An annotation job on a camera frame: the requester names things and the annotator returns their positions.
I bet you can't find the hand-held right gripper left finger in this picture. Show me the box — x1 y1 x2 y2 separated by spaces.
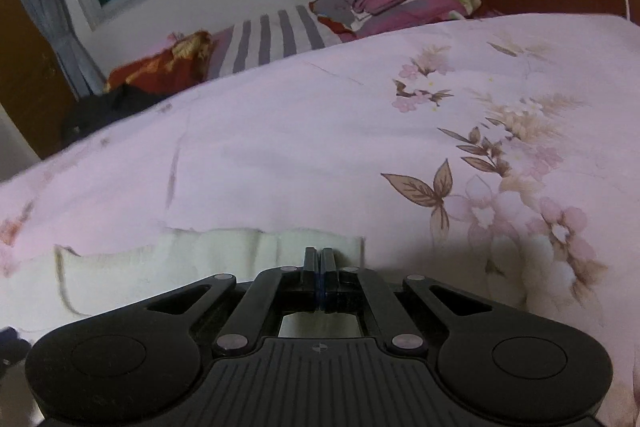
147 248 320 356

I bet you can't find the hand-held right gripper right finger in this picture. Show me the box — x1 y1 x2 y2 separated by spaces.
320 248 495 354

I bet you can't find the white small cloth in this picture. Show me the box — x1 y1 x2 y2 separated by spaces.
0 227 367 348

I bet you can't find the pink floral blanket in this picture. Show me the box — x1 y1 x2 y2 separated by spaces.
0 12 640 427

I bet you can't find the grey striped sheet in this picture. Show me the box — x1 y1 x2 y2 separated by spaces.
206 4 352 80

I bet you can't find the red and yellow cloth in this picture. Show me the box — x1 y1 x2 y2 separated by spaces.
105 30 217 94

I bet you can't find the brown wooden wardrobe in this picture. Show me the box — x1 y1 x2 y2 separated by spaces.
0 0 82 160

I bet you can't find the grey curtain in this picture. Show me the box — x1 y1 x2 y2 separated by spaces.
0 0 109 98

